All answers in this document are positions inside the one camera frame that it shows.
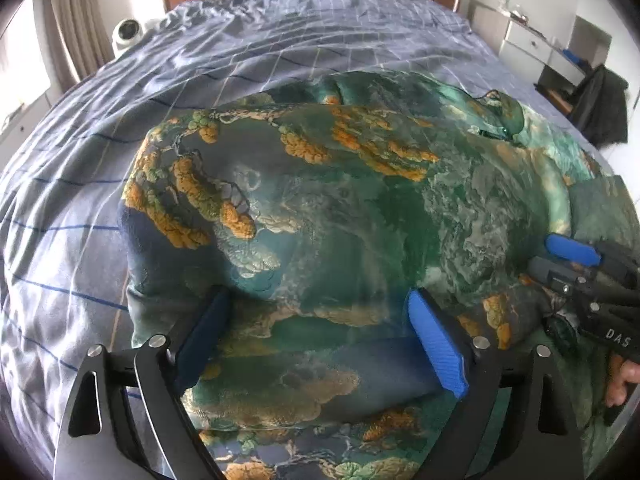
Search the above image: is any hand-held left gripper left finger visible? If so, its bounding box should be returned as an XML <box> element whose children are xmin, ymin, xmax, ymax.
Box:
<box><xmin>52</xmin><ymin>285</ymin><xmax>232</xmax><ymax>480</ymax></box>

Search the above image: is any beige curtain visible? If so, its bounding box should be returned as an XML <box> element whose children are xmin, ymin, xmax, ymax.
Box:
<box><xmin>42</xmin><ymin>0</ymin><xmax>117</xmax><ymax>86</ymax></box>

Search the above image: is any wooden chair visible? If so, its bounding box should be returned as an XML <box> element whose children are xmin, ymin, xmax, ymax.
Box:
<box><xmin>536</xmin><ymin>79</ymin><xmax>577</xmax><ymax>115</ymax></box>

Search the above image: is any green landscape print jacket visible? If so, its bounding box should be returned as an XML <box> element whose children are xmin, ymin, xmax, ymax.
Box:
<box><xmin>117</xmin><ymin>71</ymin><xmax>631</xmax><ymax>480</ymax></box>

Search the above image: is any white desk with drawers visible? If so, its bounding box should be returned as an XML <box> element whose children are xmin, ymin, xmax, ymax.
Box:
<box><xmin>501</xmin><ymin>12</ymin><xmax>588</xmax><ymax>78</ymax></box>

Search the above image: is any blue checked duvet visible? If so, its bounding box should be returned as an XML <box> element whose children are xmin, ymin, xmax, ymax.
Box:
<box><xmin>0</xmin><ymin>0</ymin><xmax>618</xmax><ymax>463</ymax></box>

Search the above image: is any white security camera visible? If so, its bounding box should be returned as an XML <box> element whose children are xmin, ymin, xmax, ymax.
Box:
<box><xmin>111</xmin><ymin>17</ymin><xmax>163</xmax><ymax>52</ymax></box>

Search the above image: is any window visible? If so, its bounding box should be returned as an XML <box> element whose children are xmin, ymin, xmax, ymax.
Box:
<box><xmin>0</xmin><ymin>0</ymin><xmax>53</xmax><ymax>126</ymax></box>

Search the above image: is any black jacket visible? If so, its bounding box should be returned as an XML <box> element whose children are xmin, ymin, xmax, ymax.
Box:
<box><xmin>570</xmin><ymin>64</ymin><xmax>631</xmax><ymax>147</ymax></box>

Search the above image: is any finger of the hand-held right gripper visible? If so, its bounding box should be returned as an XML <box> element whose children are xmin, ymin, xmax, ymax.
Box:
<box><xmin>545</xmin><ymin>233</ymin><xmax>608</xmax><ymax>267</ymax></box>
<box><xmin>527</xmin><ymin>256</ymin><xmax>596</xmax><ymax>306</ymax></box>

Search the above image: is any person's right hand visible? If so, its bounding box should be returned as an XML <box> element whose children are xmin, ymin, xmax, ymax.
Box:
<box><xmin>602</xmin><ymin>357</ymin><xmax>640</xmax><ymax>409</ymax></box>

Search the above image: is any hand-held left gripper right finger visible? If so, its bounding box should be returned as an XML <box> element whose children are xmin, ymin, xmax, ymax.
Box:
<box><xmin>406</xmin><ymin>287</ymin><xmax>586</xmax><ymax>480</ymax></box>

